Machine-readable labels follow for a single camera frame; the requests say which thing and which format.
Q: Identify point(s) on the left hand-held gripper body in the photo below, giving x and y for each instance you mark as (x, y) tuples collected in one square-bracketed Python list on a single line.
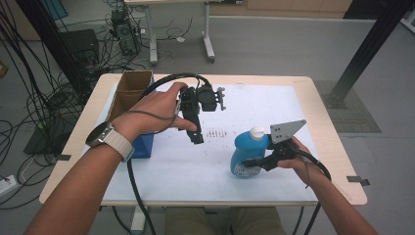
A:
[(204, 98)]

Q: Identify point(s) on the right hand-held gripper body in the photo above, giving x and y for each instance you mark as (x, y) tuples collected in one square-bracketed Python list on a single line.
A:
[(285, 143)]

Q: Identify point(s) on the blue detergent bottle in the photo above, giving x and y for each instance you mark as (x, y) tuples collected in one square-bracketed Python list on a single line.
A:
[(249, 153)]

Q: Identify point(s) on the blue cardboard box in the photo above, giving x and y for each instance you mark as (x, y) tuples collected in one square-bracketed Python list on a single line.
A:
[(130, 89)]

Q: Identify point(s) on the person's right hand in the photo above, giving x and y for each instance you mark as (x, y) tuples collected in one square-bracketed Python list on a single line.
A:
[(301, 164)]

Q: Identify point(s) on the person's left hand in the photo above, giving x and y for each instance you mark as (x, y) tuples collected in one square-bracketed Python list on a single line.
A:
[(150, 112)]

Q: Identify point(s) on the wooden table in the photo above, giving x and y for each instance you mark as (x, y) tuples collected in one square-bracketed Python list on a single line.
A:
[(329, 137)]

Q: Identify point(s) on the white board sheet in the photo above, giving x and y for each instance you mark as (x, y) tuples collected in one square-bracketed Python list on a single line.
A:
[(202, 176)]

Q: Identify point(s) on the white desk with legs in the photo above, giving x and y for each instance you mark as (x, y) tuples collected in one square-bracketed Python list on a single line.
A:
[(208, 36)]

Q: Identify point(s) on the dark grey floor mat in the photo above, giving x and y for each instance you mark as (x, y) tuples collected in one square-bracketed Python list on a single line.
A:
[(355, 111)]

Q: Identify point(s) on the grey tape piece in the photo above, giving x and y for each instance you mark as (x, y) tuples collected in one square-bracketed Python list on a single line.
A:
[(63, 157), (357, 179)]

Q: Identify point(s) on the wristwatch with white band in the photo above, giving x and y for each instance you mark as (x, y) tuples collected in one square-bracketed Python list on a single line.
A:
[(112, 140)]

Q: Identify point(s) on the person's olive trousers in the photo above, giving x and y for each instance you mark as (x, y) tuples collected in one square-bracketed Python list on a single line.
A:
[(195, 222)]

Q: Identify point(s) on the black computer tower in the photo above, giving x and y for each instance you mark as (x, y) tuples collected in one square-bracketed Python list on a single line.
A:
[(125, 32)]

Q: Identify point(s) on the wooden cabinet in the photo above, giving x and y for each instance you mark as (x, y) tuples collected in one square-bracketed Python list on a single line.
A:
[(280, 8)]

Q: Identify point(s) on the black box on floor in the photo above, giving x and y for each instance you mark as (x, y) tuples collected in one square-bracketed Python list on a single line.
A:
[(80, 44)]

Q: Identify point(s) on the black floor mat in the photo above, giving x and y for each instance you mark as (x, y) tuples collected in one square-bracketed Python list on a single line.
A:
[(45, 140)]

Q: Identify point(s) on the white power strip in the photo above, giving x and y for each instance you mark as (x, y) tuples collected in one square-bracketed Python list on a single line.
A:
[(6, 185)]

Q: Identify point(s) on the black metal frame post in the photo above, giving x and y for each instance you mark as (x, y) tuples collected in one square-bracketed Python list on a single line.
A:
[(52, 42), (365, 52)]

